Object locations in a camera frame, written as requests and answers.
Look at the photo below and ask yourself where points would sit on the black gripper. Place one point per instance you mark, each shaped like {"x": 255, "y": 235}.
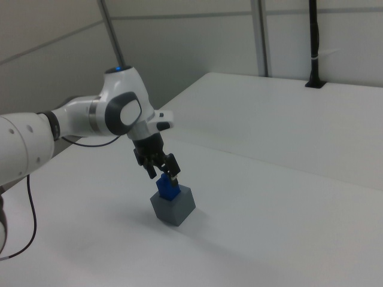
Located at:
{"x": 149, "y": 148}

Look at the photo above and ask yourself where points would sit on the blue block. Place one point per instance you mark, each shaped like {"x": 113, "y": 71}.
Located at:
{"x": 166, "y": 189}

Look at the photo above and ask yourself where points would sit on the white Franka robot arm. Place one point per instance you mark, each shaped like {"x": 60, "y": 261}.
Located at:
{"x": 27, "y": 143}

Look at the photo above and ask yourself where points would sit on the grey hollow cuboid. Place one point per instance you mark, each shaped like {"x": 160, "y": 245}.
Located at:
{"x": 182, "y": 209}

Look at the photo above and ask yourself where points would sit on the black pole with base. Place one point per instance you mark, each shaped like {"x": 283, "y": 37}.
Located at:
{"x": 314, "y": 36}

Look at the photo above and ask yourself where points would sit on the thin grey partition post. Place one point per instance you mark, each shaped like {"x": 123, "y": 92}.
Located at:
{"x": 112, "y": 33}

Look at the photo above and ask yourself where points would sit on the wide grey partition post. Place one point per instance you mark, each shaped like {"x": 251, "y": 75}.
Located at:
{"x": 264, "y": 36}

